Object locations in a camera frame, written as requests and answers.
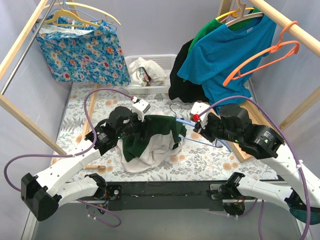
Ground light blue hanger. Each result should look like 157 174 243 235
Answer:
169 103 232 153

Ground blue t-shirt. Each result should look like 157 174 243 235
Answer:
177 15 277 104

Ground orange plastic hanger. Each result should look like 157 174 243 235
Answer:
222 20 300 88

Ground black t-shirt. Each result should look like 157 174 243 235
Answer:
168 39 209 103

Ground floral patterned table mat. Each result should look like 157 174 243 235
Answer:
56 83 278 182

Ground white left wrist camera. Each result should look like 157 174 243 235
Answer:
131 96 151 122

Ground beige wooden hanger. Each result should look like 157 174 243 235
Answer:
225 0 264 27

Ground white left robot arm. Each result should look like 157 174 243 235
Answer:
21 101 151 222

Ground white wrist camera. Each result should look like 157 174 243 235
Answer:
131 96 151 122
190 102 211 129

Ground yellow plastic hanger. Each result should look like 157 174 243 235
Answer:
43 9 100 27

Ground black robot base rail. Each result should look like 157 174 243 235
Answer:
104 180 245 215

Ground metal rod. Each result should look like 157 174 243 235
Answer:
0 0 56 95

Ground cream plastic hanger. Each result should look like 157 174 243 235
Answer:
41 1 122 25

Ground bright green t-shirt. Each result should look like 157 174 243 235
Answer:
187 18 254 55

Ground thin blue wire hanger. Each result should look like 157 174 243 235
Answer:
46 1 118 32

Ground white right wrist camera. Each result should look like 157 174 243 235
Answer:
190 102 211 129

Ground white floral print t-shirt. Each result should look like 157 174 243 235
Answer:
127 57 167 87

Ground wooden clothes rack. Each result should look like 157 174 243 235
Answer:
0 0 107 173
216 0 320 128

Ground left wooden clothes rack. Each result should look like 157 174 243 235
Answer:
0 0 107 173

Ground right wooden clothes rack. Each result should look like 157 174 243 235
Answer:
216 0 320 128

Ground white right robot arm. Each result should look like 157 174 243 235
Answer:
190 102 320 225

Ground green and grey raglan shirt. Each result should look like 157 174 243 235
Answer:
117 115 187 173

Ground blue floral garment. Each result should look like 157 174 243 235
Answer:
36 17 131 86

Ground yellow right hanger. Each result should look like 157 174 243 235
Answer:
215 8 241 21

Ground right wooden rack base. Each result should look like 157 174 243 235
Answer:
219 104 285 160

